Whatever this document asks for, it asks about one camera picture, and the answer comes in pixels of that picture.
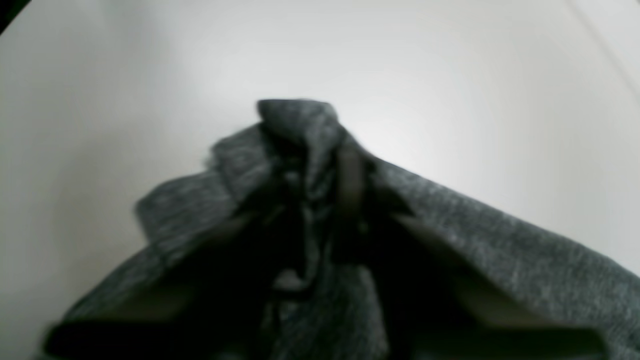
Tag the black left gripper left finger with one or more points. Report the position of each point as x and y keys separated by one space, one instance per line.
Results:
x=213 y=297

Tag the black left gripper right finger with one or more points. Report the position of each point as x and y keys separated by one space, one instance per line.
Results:
x=435 y=304

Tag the grey t-shirt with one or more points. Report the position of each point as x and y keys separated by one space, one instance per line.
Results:
x=330 y=310

